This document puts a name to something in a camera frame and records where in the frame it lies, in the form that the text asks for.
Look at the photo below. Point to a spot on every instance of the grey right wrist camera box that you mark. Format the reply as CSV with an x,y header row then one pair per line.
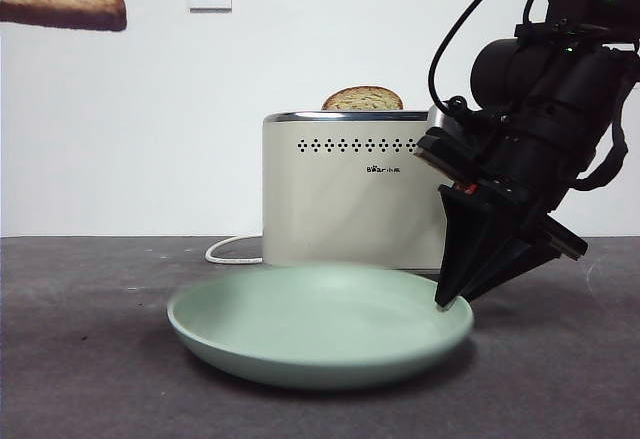
x,y
445,154

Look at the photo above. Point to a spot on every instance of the cream toaster with chrome top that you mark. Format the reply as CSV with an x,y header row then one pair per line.
x,y
345,209

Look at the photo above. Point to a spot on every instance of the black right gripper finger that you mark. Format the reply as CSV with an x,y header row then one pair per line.
x,y
510,259
462,239

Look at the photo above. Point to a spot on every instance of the pale green round plate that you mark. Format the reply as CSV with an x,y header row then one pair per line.
x,y
310,344

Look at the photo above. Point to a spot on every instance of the small toasted bread slice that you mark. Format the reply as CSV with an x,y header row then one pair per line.
x,y
362,100

